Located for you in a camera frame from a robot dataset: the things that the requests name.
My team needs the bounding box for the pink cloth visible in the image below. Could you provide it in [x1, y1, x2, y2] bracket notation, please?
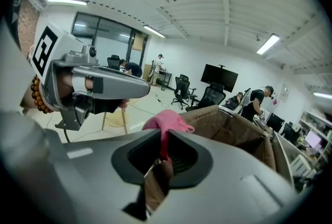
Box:
[142, 109, 195, 162]

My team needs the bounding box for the long ceiling light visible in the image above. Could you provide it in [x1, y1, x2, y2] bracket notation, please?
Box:
[256, 33, 281, 56]
[313, 91, 332, 101]
[46, 0, 88, 7]
[143, 24, 167, 38]

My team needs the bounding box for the black office chair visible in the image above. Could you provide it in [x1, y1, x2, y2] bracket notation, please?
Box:
[171, 74, 198, 110]
[185, 82, 227, 112]
[107, 54, 121, 72]

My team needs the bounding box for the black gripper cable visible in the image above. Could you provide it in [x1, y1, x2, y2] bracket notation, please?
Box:
[54, 120, 73, 144]

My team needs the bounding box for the black computer monitor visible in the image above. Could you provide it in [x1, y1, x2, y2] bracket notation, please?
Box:
[265, 113, 286, 134]
[282, 122, 302, 144]

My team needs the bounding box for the wooden stool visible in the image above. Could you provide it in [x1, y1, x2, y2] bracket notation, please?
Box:
[101, 103, 129, 135]

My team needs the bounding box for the pink lit screen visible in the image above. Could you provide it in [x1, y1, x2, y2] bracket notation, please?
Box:
[304, 130, 323, 149]

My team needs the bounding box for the brown fabric cart bag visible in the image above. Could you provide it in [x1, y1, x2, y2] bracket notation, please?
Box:
[144, 105, 277, 213]

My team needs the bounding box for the white desk divider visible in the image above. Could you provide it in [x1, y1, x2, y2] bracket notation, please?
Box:
[271, 130, 297, 185]

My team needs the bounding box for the brown cardboard sheet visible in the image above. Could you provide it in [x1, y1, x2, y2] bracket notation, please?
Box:
[132, 34, 145, 51]

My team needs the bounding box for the white wall notice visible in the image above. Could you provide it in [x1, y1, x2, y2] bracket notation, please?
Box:
[281, 83, 291, 103]

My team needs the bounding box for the black side table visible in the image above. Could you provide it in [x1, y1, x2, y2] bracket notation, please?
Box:
[157, 69, 173, 89]

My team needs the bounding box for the person's left hand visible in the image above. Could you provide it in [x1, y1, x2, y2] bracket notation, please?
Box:
[58, 72, 94, 101]

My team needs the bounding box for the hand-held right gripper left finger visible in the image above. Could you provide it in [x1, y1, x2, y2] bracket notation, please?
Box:
[0, 111, 170, 224]

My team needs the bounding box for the dark framed glass partition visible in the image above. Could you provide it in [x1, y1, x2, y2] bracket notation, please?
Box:
[71, 11, 150, 81]

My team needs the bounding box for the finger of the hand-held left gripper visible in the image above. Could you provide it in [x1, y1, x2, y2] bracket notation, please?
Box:
[72, 65, 151, 101]

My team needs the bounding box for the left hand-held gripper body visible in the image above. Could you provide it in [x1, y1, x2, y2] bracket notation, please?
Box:
[29, 21, 100, 132]

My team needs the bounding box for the white storage shelf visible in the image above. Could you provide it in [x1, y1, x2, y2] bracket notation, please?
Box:
[297, 109, 332, 168]

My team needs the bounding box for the black television screen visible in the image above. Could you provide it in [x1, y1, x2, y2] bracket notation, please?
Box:
[200, 63, 239, 93]

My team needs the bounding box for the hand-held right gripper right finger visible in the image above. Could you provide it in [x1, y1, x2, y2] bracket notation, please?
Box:
[154, 129, 298, 224]

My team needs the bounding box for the brown bead bracelet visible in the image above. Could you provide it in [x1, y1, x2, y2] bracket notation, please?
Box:
[30, 75, 53, 115]

